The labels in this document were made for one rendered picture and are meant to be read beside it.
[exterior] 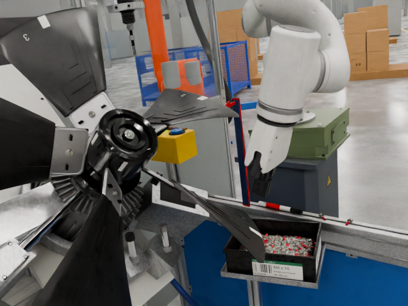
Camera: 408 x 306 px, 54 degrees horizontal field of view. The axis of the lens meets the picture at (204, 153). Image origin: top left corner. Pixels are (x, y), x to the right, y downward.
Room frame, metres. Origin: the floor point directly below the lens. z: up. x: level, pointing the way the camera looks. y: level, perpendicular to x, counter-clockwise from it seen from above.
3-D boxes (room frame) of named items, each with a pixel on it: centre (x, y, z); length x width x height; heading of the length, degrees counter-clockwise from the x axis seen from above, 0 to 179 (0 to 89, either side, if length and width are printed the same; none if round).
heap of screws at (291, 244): (0.87, -0.15, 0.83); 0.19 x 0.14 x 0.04; 67
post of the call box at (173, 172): (1.29, 0.11, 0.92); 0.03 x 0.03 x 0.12; 51
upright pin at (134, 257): (0.72, 0.17, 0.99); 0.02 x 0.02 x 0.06
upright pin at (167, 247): (0.78, 0.11, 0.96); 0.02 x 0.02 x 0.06
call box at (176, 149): (1.29, 0.11, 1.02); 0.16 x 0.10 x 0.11; 51
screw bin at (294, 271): (0.87, -0.15, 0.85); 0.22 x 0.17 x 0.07; 67
